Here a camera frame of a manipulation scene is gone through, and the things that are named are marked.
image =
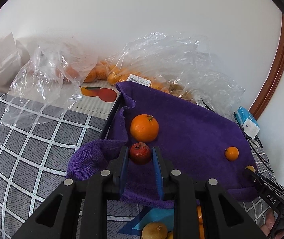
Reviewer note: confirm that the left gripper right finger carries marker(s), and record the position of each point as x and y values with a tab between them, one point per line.
223	217

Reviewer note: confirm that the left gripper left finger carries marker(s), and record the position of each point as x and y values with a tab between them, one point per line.
77	209

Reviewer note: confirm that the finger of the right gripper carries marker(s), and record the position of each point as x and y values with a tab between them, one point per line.
271	192

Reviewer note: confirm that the small orange fruit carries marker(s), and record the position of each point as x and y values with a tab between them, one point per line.
251	168

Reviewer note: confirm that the small orange kumquat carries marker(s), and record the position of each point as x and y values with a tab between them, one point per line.
231	153

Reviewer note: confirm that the brownish yellow longan fruit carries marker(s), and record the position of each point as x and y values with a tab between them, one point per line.
154	230

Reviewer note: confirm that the small red hawthorn fruit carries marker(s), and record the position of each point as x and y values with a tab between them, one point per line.
140	153

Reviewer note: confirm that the orange tangerine with stem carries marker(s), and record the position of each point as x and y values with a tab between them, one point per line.
144	128

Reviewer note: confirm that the large orange tangerine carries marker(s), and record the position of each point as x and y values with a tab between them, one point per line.
201	231

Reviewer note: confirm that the person's right hand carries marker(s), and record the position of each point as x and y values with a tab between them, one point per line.
269	223

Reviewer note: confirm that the white blue charger box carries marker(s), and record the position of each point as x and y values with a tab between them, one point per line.
247	122

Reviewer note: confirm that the black tray under towel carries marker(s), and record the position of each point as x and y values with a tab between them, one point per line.
111	116

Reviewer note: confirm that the purple towel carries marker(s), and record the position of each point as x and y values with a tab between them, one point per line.
193	138

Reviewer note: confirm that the grey checked bed sheet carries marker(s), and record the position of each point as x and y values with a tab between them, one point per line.
34	161

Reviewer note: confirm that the fruit printed carton box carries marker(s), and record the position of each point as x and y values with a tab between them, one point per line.
98	99

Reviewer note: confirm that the clear plastic bag left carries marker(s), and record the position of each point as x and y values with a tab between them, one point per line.
48	84

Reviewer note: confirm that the clear plastic bag of fruit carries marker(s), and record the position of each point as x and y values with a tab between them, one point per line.
178	64

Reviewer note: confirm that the white paper bag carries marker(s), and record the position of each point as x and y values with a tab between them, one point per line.
13	56

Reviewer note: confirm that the brown wooden door frame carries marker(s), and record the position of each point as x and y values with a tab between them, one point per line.
269	86

